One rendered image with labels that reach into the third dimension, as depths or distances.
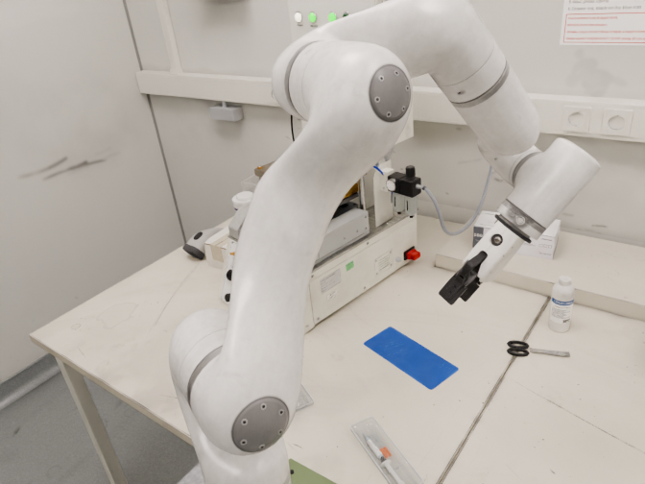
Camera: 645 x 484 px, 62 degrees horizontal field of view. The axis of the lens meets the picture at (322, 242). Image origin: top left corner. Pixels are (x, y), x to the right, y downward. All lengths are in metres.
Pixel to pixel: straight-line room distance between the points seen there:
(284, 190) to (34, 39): 2.08
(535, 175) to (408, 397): 0.57
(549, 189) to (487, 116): 0.20
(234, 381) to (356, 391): 0.68
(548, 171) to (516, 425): 0.54
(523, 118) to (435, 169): 1.13
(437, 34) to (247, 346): 0.43
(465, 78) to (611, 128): 0.95
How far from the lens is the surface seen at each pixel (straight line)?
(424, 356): 1.34
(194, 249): 1.84
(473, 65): 0.73
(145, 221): 2.95
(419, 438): 1.17
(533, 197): 0.93
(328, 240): 1.38
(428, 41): 0.69
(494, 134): 0.81
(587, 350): 1.43
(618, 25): 1.64
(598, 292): 1.55
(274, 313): 0.63
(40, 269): 2.72
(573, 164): 0.93
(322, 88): 0.58
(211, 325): 0.72
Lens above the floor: 1.64
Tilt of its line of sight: 29 degrees down
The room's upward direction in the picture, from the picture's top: 6 degrees counter-clockwise
